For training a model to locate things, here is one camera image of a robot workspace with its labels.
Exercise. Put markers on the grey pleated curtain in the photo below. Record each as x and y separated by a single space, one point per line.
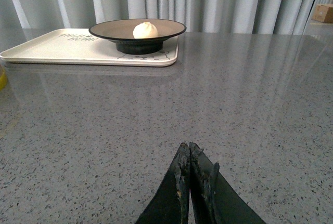
211 16

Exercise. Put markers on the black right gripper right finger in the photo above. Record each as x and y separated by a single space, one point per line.
213 199

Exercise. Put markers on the white steamed bun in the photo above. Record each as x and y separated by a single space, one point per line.
145 30

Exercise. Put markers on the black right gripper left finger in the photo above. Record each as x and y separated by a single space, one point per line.
170 203

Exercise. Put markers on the yellow rimmed wooden steamer basket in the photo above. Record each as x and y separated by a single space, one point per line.
3 78

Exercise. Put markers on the tan plate with black rim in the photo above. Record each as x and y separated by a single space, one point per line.
120 32

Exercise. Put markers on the brown cardboard box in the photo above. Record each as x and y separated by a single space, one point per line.
323 13

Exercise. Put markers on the cream rectangular serving tray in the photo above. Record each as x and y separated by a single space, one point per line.
77 46

